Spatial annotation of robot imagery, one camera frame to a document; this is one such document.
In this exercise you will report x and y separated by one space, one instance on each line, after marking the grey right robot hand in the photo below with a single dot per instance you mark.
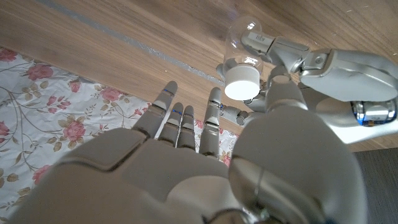
155 180

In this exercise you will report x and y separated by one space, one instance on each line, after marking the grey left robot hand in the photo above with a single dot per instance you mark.
348 74

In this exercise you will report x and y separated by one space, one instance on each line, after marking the white bottle cap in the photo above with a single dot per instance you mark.
242 84

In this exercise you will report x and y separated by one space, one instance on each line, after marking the clear plastic medicine bottle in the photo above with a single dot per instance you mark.
236 37

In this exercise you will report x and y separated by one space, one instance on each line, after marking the floral backdrop cloth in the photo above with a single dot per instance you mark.
46 102

